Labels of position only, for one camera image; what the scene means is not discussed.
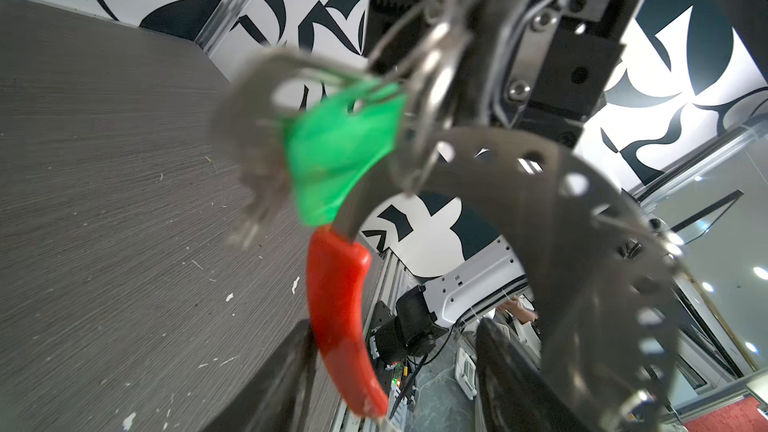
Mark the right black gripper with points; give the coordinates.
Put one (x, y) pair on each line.
(540, 66)

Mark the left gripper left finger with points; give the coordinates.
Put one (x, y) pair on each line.
(278, 396)

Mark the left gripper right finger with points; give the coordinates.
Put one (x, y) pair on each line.
(513, 396)

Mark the large wire keyring red sleeve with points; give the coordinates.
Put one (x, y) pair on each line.
(603, 282)

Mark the green capped key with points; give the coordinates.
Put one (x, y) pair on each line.
(303, 127)

